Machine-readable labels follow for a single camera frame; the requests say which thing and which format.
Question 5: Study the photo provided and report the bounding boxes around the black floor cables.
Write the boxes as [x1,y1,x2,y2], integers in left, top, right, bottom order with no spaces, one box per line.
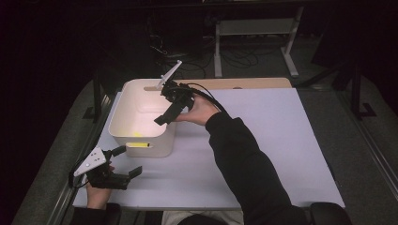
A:
[146,18,261,80]

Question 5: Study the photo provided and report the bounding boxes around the yellow shuttlecock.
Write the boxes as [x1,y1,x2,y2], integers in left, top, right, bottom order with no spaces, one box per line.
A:
[126,130,151,149]

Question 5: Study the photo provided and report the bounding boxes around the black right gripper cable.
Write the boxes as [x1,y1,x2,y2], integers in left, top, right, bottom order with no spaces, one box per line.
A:
[179,82,230,115]

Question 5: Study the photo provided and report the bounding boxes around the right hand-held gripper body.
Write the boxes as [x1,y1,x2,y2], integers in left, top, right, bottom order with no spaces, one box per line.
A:
[155,59,196,111]

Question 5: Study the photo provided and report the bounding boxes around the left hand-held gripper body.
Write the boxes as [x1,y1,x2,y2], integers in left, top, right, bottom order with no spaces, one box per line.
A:
[73,146,130,191]

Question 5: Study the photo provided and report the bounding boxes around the white metal desk frame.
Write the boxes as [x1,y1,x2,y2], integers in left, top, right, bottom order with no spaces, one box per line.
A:
[213,6,305,79]

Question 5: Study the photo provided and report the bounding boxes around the person's right hand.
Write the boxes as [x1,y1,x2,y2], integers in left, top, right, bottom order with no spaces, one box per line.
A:
[176,93,221,127]

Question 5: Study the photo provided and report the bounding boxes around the white plastic storage bin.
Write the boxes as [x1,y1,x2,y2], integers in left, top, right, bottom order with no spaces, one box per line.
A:
[108,78,178,158]

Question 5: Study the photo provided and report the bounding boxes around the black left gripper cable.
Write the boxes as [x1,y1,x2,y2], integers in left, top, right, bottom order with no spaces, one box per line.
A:
[68,167,90,189]

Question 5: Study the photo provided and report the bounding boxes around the black metal stand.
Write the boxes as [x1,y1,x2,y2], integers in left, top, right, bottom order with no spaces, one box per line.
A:
[82,73,106,124]
[330,60,378,122]

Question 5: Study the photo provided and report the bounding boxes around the person's left hand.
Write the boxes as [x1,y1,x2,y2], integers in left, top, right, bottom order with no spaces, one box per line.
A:
[85,182,113,210]

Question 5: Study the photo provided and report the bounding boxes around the white table cover sheet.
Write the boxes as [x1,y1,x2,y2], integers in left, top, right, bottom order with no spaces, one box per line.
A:
[72,87,345,210]

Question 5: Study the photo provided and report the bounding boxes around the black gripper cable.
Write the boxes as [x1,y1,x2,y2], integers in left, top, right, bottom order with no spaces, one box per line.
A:
[179,82,230,115]
[68,167,90,189]

